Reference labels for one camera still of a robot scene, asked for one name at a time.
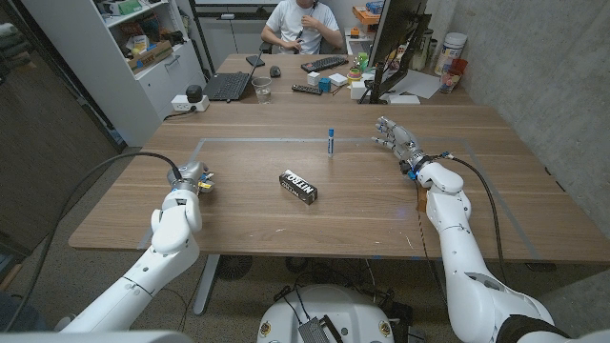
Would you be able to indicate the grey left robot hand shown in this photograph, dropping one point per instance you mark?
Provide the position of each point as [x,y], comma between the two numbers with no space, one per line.
[188,175]

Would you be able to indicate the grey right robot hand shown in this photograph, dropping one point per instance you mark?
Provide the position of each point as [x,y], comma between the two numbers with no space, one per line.
[402,143]

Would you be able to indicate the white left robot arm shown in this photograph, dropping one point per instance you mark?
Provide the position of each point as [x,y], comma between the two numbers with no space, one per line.
[171,228]

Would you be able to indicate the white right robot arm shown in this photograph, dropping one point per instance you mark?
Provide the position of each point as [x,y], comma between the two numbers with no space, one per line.
[453,228]

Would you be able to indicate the white square box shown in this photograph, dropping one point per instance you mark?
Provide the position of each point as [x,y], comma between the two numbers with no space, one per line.
[358,90]

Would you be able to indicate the flat white box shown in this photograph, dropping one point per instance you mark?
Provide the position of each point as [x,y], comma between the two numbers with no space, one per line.
[338,79]

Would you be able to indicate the small blue cube box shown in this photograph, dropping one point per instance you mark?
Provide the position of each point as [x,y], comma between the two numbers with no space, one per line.
[325,85]

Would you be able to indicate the black Nitro box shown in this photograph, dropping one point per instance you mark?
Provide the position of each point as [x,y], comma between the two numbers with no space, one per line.
[298,186]

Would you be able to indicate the small white cube box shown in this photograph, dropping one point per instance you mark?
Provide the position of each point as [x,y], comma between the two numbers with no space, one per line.
[313,78]

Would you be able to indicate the cardboard box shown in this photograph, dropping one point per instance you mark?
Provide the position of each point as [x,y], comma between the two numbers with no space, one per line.
[150,57]

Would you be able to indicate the orange box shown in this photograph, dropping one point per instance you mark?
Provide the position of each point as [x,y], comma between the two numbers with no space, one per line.
[364,15]

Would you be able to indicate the flat white device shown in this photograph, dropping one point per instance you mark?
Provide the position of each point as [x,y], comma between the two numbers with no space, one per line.
[404,99]

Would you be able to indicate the white paper sheet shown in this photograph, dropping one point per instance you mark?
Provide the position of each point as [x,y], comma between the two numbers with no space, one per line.
[419,85]

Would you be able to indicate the black monitor stand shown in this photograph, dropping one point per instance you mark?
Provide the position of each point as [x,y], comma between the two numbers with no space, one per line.
[378,86]

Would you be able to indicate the blue and white marker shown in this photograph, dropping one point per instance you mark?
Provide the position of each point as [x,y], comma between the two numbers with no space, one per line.
[331,143]

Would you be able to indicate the white power strip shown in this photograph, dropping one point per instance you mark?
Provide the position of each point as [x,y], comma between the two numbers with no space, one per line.
[181,102]

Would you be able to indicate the black plug adapter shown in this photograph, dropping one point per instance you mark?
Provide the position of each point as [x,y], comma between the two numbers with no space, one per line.
[194,93]

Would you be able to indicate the red plastic cup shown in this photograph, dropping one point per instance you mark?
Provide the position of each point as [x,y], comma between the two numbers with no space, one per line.
[452,76]

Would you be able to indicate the white shelf cabinet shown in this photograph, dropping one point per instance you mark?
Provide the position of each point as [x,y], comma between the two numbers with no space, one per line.
[143,100]

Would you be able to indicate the green cup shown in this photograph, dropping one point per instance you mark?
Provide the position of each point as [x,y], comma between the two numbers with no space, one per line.
[362,61]

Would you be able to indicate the dark metal tumbler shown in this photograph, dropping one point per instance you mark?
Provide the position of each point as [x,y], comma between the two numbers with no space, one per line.
[421,50]

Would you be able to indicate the black laptop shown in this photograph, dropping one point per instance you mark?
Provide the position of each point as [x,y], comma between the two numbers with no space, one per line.
[229,86]

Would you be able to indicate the white labelled canister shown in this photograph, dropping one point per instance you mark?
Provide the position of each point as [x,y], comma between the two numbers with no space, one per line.
[449,52]

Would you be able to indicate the black remote control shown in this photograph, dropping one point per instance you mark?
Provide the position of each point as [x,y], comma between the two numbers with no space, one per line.
[307,89]

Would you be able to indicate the black keyboard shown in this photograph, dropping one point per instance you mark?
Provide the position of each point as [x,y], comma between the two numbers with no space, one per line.
[324,63]

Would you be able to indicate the white table leg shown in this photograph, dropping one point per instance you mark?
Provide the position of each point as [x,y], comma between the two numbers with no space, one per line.
[207,286]

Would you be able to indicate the clear plastic cup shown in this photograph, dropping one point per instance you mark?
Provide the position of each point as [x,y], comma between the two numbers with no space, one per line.
[262,90]

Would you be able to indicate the black computer monitor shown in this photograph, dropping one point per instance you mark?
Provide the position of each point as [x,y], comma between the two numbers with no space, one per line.
[395,28]

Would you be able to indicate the black smartphone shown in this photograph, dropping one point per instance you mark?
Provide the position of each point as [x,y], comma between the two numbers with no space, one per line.
[255,60]

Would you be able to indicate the black computer mouse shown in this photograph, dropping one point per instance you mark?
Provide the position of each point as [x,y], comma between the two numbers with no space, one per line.
[275,71]

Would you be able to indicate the white low cabinet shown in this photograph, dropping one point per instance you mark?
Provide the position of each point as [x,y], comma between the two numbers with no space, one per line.
[229,35]

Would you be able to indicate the person in white t-shirt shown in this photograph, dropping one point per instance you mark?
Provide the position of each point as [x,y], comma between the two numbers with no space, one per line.
[298,19]

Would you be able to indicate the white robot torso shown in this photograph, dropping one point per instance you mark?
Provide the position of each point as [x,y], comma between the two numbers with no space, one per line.
[333,305]

